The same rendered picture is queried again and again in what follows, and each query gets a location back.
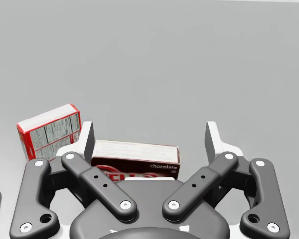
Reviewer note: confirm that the red and white carton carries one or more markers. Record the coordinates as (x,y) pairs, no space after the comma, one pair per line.
(48,132)

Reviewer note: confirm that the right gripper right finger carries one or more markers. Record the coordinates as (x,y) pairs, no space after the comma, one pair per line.
(204,181)

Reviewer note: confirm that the brown and white carton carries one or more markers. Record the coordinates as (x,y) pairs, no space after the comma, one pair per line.
(137,159)

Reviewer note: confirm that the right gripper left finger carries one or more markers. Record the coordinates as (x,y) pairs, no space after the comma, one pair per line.
(94,181)

